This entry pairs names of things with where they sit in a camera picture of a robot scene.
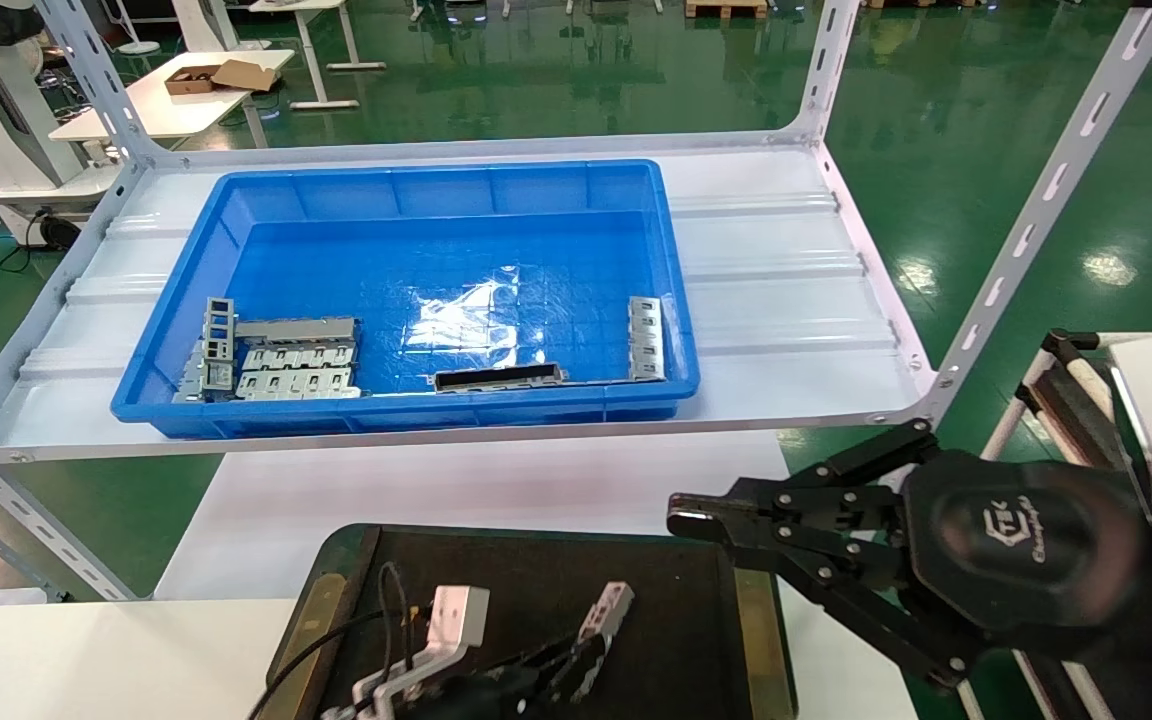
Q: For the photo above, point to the white height adjustable desk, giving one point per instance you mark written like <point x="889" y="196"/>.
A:
<point x="321" y="50"/>

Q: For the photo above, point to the grey open frame bracket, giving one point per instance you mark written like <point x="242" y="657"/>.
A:
<point x="218" y="330"/>

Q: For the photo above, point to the black flat container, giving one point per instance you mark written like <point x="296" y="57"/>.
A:
<point x="556" y="570"/>

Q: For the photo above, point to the black round floor object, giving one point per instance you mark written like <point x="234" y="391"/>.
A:
<point x="58" y="232"/>

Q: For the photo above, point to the flat open cardboard box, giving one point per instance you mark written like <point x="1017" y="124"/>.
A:
<point x="221" y="77"/>

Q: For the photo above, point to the wooden pallet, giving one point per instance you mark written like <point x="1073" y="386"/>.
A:
<point x="726" y="8"/>

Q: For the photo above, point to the white table with box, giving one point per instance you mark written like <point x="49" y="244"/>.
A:
<point x="166" y="105"/>

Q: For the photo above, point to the light grey metal part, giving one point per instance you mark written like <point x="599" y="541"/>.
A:
<point x="608" y="608"/>

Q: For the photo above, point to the blue plastic bin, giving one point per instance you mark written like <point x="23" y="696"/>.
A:
<point x="436" y="290"/>

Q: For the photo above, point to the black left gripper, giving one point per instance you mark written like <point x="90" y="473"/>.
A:
<point x="481" y="695"/>

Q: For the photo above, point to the large white machine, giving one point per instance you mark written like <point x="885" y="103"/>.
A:
<point x="6" y="110"/>

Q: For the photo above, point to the pipe frame cart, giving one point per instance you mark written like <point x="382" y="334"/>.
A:
<point x="1066" y="400"/>

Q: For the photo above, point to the long dark metal bracket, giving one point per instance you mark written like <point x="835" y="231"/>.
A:
<point x="496" y="377"/>

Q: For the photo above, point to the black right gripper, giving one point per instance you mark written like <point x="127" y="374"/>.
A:
<point x="1026" y="540"/>

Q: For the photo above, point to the white perforated steel shelf rack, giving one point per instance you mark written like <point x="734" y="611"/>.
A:
<point x="786" y="300"/>

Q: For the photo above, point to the white stand base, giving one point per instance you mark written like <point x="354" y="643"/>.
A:
<point x="139" y="45"/>

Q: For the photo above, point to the grey folded metal bracket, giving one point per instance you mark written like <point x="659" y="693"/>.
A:
<point x="206" y="378"/>

